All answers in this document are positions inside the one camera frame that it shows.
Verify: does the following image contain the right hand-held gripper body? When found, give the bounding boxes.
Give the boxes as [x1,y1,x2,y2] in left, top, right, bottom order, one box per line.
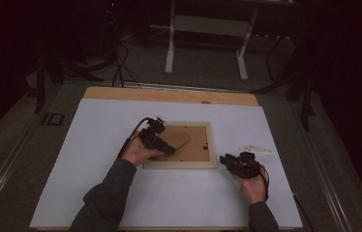
[228,144,274,180]

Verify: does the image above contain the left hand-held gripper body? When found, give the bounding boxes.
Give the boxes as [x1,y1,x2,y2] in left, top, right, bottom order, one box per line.
[137,115,167,151]

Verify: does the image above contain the wooden picture frame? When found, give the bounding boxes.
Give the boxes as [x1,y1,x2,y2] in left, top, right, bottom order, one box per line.
[142,121,219,171]

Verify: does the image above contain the person's left hand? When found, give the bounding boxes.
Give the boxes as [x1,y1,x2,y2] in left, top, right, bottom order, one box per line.
[120,135,167,168]

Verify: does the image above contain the person's right hand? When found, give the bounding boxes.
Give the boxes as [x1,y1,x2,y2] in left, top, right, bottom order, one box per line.
[231,163,269,206]

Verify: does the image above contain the white table mat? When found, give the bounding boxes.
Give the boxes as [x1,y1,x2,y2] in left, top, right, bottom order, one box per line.
[29,98,303,230]

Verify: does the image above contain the black metal stand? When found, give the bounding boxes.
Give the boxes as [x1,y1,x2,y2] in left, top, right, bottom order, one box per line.
[33,47,106,114]
[250,30,318,132]

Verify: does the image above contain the black floor plate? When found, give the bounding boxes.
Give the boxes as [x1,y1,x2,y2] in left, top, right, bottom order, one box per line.
[41,112,66,127]

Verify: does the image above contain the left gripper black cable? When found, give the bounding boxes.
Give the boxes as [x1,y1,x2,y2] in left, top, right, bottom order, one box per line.
[117,117,152,160]

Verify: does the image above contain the black floor cables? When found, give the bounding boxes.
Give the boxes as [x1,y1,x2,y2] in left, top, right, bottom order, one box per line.
[110,41,143,90]

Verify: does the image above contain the metal floor rail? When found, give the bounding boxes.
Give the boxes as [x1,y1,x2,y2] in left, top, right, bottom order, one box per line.
[0,120,42,223]
[288,100,355,232]

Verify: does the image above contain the white metal desk frame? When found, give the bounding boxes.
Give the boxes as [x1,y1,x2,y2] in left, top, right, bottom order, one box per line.
[164,0,260,81]

